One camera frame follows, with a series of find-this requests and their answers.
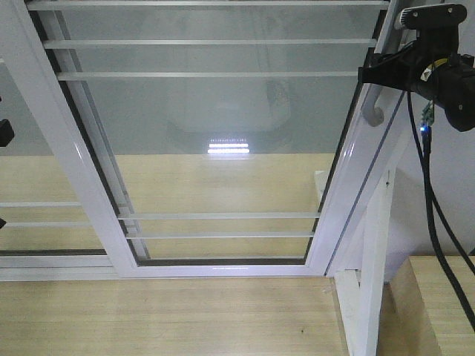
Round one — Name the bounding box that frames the black cable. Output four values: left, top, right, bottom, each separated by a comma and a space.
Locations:
407, 90, 475, 334

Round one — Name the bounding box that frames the wooden base platform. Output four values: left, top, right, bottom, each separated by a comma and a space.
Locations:
1, 154, 346, 355

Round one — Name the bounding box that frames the grey metal door handle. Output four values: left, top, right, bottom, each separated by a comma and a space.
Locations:
361, 7, 405, 128

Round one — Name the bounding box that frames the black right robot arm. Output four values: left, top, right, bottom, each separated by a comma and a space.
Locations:
358, 25, 474, 132

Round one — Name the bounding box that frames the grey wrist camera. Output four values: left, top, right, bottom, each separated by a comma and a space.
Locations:
394, 3, 468, 30

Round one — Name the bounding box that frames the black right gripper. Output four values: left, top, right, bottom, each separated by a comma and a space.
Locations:
358, 26, 460, 93

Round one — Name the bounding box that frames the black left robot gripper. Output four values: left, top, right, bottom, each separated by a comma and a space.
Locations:
0, 96, 16, 229

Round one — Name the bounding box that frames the light wooden box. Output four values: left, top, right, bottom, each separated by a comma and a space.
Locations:
377, 256, 474, 355

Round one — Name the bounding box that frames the white door frame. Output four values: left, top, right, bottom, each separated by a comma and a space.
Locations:
0, 0, 475, 356

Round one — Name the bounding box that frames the fixed glass door panel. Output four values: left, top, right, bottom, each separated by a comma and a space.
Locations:
1, 64, 105, 256

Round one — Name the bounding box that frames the white sliding glass door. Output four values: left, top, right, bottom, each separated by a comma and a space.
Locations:
1, 1, 390, 279

